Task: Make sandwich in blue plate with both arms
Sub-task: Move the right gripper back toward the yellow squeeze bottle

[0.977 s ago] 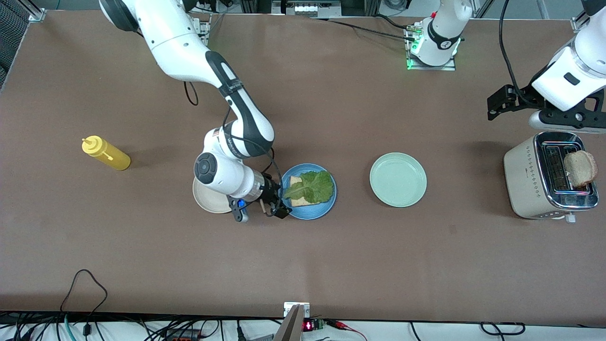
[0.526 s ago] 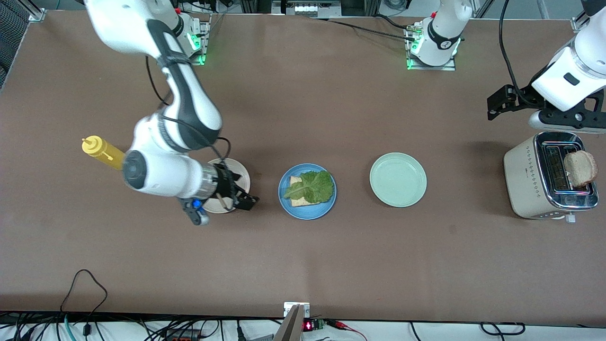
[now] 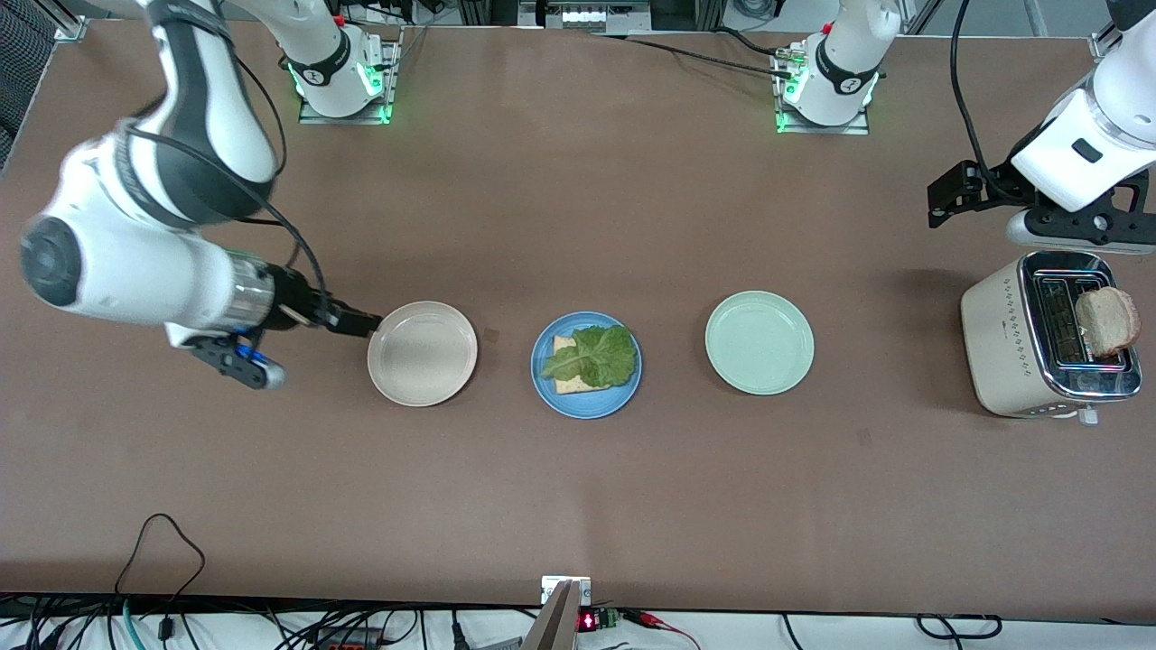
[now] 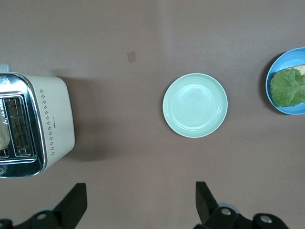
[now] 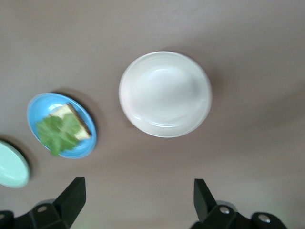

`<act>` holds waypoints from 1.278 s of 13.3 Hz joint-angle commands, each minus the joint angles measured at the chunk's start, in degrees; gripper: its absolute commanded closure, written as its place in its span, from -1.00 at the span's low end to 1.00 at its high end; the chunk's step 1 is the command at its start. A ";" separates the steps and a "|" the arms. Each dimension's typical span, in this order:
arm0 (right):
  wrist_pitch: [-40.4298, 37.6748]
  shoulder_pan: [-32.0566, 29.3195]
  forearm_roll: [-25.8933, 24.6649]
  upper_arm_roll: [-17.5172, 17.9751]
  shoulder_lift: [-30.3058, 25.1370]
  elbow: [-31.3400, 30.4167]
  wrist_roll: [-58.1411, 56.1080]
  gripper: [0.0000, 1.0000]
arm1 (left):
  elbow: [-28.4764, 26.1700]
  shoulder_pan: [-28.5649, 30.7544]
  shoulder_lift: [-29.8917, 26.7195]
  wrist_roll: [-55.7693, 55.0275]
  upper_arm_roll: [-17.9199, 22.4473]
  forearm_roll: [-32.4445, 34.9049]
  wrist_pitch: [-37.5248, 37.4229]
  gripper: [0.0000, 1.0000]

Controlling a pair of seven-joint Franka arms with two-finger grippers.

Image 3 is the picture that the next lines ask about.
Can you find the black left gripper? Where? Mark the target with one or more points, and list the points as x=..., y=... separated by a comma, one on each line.
x=986, y=185

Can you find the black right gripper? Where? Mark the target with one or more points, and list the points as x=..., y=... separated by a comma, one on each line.
x=293, y=300

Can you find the toasted bread slice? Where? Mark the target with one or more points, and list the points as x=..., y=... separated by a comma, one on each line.
x=571, y=385
x=1109, y=320

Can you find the green lettuce leaf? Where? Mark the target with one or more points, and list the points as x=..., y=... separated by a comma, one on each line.
x=591, y=357

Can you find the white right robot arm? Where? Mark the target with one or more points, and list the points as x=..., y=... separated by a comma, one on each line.
x=117, y=262

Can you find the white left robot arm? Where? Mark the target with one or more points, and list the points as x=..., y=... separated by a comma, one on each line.
x=1093, y=135

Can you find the beige plate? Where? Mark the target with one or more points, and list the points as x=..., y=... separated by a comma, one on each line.
x=422, y=354

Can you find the light green plate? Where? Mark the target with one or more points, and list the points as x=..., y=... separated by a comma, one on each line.
x=759, y=343

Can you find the blue plate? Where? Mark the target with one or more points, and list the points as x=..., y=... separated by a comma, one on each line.
x=587, y=406

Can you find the cream and chrome toaster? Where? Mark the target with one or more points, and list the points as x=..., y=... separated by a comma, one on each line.
x=998, y=334

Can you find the grey electronics box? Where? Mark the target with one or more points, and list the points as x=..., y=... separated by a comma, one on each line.
x=582, y=16

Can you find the circuit board with red display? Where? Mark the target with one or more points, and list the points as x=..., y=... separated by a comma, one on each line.
x=589, y=621

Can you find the dark patterned chair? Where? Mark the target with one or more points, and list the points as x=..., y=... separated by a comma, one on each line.
x=23, y=63

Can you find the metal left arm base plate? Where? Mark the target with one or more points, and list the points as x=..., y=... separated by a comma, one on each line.
x=817, y=129

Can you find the metal table corner bracket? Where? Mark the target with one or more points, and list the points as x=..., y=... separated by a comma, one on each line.
x=1098, y=47
x=70, y=30

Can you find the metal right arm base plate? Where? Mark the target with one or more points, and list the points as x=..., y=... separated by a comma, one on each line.
x=391, y=81

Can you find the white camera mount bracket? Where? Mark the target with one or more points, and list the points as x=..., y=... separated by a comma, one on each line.
x=551, y=587

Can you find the grey metal camera bar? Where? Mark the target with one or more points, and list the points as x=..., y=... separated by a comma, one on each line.
x=555, y=627

